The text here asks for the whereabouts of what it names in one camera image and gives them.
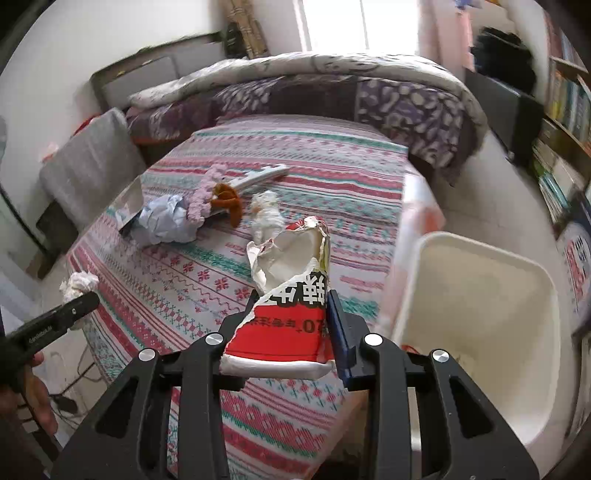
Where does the rolled bamboo mat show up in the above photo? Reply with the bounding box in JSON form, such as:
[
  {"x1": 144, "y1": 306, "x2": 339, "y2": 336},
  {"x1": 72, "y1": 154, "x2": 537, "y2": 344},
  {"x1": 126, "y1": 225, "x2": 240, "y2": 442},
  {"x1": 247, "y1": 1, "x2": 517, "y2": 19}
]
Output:
[{"x1": 221, "y1": 0, "x2": 270, "y2": 59}]

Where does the black bag on cabinet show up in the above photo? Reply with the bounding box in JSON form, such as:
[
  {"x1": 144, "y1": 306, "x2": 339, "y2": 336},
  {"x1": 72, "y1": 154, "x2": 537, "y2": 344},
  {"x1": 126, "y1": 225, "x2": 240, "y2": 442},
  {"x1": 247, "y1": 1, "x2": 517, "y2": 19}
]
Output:
[{"x1": 471, "y1": 27, "x2": 537, "y2": 94}]

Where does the bed with patterned sheet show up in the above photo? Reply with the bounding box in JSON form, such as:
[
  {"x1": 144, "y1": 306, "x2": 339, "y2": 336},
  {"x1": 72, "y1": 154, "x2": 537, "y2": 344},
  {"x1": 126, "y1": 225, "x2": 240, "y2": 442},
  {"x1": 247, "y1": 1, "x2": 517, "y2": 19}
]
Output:
[{"x1": 64, "y1": 114, "x2": 445, "y2": 480}]

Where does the grey headboard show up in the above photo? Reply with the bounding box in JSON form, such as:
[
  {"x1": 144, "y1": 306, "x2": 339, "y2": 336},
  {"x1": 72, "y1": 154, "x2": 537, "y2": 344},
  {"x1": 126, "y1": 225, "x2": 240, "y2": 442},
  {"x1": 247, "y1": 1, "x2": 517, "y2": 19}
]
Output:
[{"x1": 90, "y1": 32, "x2": 225, "y2": 112}]

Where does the crumpled light blue paper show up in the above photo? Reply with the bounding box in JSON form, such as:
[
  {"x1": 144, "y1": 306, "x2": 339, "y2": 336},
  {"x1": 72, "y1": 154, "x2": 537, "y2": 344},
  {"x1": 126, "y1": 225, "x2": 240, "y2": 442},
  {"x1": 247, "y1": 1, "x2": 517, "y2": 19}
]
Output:
[{"x1": 130, "y1": 194, "x2": 199, "y2": 247}]

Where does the red white snack bag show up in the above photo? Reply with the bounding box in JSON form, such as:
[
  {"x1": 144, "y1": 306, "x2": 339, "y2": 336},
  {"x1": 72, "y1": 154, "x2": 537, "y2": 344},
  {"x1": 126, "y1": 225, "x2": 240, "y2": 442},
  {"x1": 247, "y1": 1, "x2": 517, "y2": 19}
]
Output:
[{"x1": 219, "y1": 216, "x2": 335, "y2": 380}]

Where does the grey checked covered chair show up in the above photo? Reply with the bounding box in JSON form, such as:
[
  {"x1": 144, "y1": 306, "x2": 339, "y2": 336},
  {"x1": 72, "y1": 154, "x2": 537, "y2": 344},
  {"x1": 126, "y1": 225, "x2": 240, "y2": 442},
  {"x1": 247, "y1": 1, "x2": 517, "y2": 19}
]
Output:
[{"x1": 40, "y1": 108, "x2": 146, "y2": 232}]

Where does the white plastic tool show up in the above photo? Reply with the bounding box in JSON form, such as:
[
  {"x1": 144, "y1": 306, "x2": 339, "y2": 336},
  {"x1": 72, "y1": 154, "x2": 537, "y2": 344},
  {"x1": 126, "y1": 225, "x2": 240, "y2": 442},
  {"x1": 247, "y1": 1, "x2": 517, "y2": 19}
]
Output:
[{"x1": 228, "y1": 164, "x2": 290, "y2": 192}]

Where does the blue white carton box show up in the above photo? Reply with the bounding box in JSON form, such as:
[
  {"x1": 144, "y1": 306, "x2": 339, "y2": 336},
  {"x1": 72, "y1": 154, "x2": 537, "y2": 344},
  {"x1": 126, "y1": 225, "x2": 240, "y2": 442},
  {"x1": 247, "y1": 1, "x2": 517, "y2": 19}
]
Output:
[{"x1": 112, "y1": 176, "x2": 144, "y2": 236}]

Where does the crumpled white tissue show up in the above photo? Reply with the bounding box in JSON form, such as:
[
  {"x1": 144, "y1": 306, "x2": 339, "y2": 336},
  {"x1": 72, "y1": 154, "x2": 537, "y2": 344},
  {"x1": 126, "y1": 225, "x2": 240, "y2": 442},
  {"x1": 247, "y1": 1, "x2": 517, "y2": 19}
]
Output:
[{"x1": 59, "y1": 271, "x2": 99, "y2": 303}]

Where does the purple floral folded quilt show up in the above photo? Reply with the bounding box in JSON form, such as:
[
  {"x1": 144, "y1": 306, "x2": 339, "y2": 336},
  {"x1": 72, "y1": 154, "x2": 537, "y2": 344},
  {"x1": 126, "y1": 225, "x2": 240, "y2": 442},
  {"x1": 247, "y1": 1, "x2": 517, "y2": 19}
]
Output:
[{"x1": 126, "y1": 52, "x2": 489, "y2": 183}]

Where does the person's left hand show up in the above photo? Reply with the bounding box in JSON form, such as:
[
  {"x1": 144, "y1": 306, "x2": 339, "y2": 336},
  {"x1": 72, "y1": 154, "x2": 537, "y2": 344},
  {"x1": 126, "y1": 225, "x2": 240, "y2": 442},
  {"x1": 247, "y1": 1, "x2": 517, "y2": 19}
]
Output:
[{"x1": 1, "y1": 352, "x2": 58, "y2": 435}]

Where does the white plastic trash bin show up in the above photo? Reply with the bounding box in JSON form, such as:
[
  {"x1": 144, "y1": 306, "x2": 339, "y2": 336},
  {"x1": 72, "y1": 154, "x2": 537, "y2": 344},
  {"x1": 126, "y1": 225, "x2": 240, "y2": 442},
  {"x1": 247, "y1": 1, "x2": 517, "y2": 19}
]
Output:
[{"x1": 393, "y1": 232, "x2": 561, "y2": 449}]

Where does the dark blue cardboard box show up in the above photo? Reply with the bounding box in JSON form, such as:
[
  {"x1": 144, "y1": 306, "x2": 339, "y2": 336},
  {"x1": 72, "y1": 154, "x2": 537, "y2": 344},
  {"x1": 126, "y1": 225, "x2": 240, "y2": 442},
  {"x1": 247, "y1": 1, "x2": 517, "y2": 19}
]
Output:
[{"x1": 558, "y1": 222, "x2": 590, "y2": 333}]

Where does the wooden bookshelf with books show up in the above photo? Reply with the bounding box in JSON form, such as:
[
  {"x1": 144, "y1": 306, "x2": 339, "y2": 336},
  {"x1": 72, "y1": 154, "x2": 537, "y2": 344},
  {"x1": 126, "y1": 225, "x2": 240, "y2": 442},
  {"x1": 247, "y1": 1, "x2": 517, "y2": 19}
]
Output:
[{"x1": 532, "y1": 12, "x2": 590, "y2": 236}]

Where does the white plastic bag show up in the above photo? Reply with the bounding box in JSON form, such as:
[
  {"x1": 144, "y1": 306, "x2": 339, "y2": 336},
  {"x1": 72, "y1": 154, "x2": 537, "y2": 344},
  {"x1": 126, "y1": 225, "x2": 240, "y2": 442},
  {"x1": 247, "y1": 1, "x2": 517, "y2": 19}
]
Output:
[{"x1": 250, "y1": 190, "x2": 286, "y2": 245}]

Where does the pink knitted cloth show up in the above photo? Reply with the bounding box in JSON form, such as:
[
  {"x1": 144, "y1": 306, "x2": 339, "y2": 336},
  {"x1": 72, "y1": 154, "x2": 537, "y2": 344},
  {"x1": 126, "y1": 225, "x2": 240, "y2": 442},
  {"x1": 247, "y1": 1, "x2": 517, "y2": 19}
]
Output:
[{"x1": 186, "y1": 163, "x2": 228, "y2": 227}]

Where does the black cabinet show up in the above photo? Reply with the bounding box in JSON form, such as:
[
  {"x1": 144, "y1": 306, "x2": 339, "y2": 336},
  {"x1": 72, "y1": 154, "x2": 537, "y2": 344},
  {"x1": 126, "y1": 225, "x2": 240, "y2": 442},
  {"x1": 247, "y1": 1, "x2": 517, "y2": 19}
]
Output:
[{"x1": 465, "y1": 69, "x2": 544, "y2": 167}]

